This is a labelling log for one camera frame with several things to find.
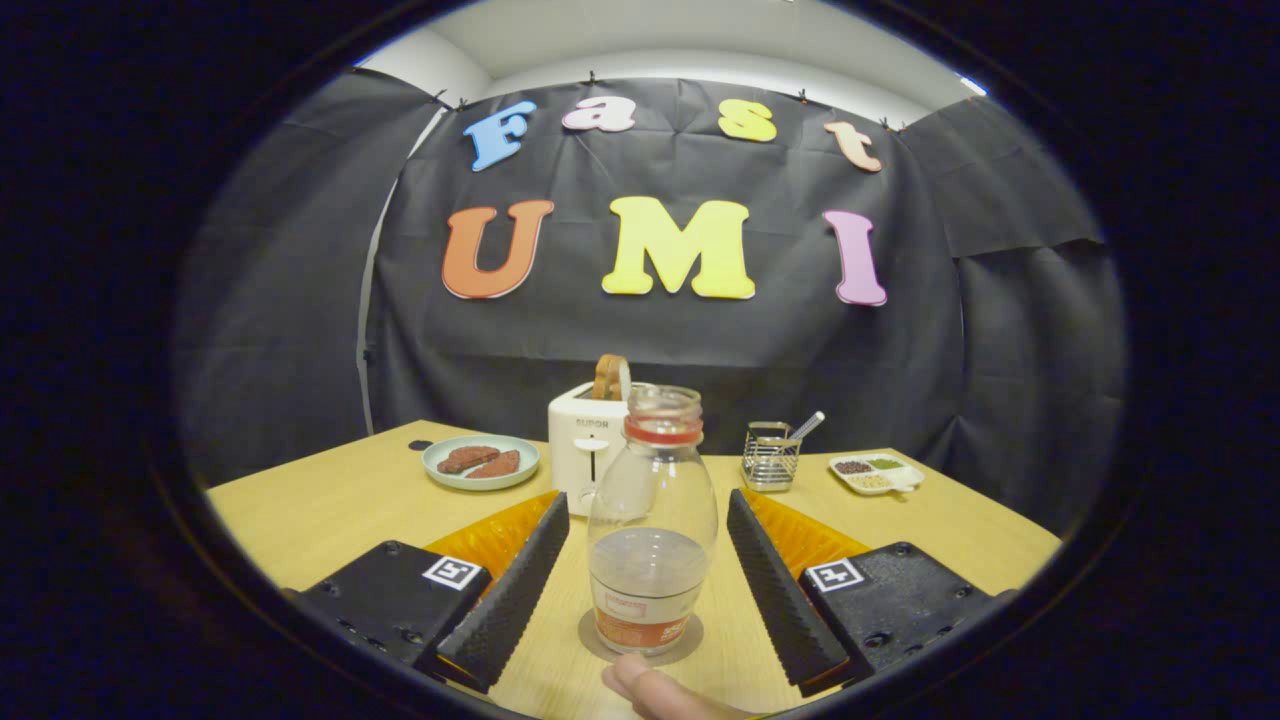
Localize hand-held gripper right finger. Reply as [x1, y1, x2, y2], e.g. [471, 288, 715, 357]
[727, 488, 1016, 698]

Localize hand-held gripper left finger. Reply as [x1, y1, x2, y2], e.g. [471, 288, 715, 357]
[290, 490, 571, 694]

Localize round brown coaster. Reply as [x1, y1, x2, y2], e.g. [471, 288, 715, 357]
[578, 608, 704, 666]

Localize clear juice bottle red label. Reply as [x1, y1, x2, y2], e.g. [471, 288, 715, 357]
[587, 385, 719, 657]

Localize pale green plate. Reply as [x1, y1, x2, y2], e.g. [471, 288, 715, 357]
[421, 435, 542, 492]

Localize white divided spice dish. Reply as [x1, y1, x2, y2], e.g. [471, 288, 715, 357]
[828, 454, 925, 497]

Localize white toaster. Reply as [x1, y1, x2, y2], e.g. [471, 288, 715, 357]
[547, 382, 633, 518]

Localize wooden table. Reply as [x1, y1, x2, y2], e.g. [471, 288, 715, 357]
[205, 420, 1063, 720]

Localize brown bread slice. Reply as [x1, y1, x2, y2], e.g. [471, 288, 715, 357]
[592, 354, 633, 401]

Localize metal wire basket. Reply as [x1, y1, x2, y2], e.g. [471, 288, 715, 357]
[741, 422, 803, 493]

